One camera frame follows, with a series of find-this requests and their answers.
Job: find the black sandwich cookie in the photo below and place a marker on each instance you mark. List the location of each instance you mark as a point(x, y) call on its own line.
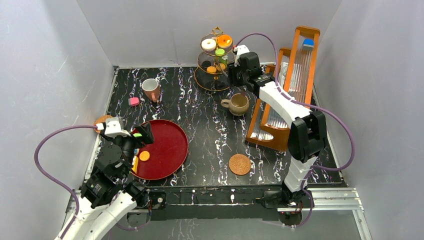
point(206, 63)

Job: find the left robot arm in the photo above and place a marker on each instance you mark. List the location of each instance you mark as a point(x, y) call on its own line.
point(104, 199)

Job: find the yellow layered cake slice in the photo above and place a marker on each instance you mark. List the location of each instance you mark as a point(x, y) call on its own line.
point(135, 162)

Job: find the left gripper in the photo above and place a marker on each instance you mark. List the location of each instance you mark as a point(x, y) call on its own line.
point(138, 140)

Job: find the orange donut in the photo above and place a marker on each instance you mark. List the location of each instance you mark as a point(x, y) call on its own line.
point(224, 41)

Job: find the three-tier glass cake stand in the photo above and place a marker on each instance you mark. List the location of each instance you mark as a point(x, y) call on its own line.
point(213, 82)

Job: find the yellow biscuit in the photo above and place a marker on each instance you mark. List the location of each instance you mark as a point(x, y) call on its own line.
point(211, 70)
point(216, 65)
point(144, 156)

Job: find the green macaron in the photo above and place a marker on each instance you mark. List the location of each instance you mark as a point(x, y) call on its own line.
point(219, 52)

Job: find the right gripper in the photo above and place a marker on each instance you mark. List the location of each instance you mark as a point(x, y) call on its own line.
point(232, 70)

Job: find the beige mug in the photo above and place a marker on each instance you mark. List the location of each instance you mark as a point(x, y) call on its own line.
point(237, 105)

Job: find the green triangular cake slice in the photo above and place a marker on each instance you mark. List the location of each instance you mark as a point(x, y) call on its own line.
point(223, 59)

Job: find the orange wooden rack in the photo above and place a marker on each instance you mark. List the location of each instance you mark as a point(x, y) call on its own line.
point(296, 77)

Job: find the pink grey eraser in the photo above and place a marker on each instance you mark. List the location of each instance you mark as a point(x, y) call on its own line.
point(133, 101)

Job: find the red round tray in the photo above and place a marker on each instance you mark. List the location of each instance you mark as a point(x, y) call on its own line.
point(167, 153)

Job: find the blue eraser block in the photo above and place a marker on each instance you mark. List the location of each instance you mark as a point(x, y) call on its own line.
point(308, 45)

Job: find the pink mug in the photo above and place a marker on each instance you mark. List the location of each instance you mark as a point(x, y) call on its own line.
point(151, 88)

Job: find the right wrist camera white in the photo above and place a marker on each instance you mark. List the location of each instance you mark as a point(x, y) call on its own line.
point(238, 51)

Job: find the woven coaster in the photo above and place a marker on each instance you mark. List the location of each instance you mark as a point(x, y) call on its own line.
point(239, 164)
point(101, 121)

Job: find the woven coaster front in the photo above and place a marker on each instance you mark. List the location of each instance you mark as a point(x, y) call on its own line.
point(239, 164)

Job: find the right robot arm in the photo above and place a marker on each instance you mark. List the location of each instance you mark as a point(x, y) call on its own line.
point(307, 129)

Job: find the woven coaster left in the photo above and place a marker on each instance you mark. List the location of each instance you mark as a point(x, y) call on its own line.
point(101, 121)

